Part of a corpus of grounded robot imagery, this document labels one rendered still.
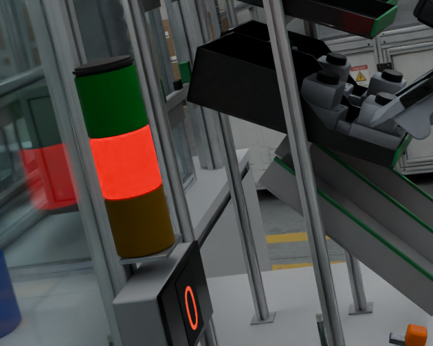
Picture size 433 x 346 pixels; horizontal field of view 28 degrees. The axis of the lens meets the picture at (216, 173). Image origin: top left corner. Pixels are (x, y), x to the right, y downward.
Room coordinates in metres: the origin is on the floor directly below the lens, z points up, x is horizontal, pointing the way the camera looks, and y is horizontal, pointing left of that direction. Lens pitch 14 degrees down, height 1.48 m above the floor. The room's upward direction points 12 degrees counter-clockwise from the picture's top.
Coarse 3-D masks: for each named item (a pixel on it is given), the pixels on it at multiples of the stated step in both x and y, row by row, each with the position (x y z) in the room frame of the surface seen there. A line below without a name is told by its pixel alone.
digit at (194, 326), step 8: (184, 272) 0.68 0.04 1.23; (184, 280) 0.67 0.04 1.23; (192, 280) 0.69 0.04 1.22; (184, 288) 0.67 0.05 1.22; (192, 288) 0.69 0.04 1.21; (184, 296) 0.66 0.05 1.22; (192, 296) 0.68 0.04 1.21; (184, 304) 0.66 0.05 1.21; (192, 304) 0.68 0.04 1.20; (184, 312) 0.65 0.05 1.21; (192, 312) 0.67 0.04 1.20; (200, 312) 0.69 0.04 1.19; (184, 320) 0.65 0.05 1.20; (192, 320) 0.67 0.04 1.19; (200, 320) 0.69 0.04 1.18; (192, 328) 0.66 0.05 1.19; (200, 328) 0.68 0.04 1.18; (192, 336) 0.66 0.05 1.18; (192, 344) 0.66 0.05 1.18
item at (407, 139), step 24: (216, 48) 1.16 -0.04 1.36; (240, 48) 1.21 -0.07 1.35; (264, 48) 1.20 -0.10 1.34; (192, 72) 1.11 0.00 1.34; (216, 72) 1.09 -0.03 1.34; (240, 72) 1.08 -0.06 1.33; (264, 72) 1.07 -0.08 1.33; (312, 72) 1.17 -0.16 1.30; (192, 96) 1.11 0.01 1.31; (216, 96) 1.10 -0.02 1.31; (240, 96) 1.08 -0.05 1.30; (264, 96) 1.07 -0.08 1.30; (264, 120) 1.07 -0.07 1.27; (312, 120) 1.05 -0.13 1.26; (336, 144) 1.04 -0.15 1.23; (360, 144) 1.02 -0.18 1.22; (408, 144) 1.11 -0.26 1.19
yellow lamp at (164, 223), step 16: (160, 192) 0.67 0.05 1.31; (112, 208) 0.66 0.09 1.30; (128, 208) 0.65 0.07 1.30; (144, 208) 0.66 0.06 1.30; (160, 208) 0.66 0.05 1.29; (112, 224) 0.66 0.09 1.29; (128, 224) 0.65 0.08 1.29; (144, 224) 0.65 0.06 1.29; (160, 224) 0.66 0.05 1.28; (128, 240) 0.66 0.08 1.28; (144, 240) 0.65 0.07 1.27; (160, 240) 0.66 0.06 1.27; (128, 256) 0.66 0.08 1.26
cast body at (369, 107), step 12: (372, 96) 1.07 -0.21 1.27; (384, 96) 1.04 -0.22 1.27; (396, 96) 1.05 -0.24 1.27; (372, 108) 1.04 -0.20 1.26; (360, 120) 1.04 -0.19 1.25; (348, 132) 1.05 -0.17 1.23; (360, 132) 1.05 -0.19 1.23; (372, 132) 1.04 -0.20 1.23; (384, 132) 1.03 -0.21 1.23; (396, 132) 1.04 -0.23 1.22; (384, 144) 1.03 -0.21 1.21; (396, 144) 1.03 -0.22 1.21
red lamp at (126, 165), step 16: (144, 128) 0.67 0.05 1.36; (96, 144) 0.66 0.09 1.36; (112, 144) 0.65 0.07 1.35; (128, 144) 0.65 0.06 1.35; (144, 144) 0.66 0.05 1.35; (96, 160) 0.66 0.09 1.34; (112, 160) 0.65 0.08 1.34; (128, 160) 0.65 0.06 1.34; (144, 160) 0.66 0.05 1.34; (112, 176) 0.66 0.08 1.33; (128, 176) 0.65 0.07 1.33; (144, 176) 0.66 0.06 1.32; (160, 176) 0.68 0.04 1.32; (112, 192) 0.66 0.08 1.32; (128, 192) 0.65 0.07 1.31; (144, 192) 0.66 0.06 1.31
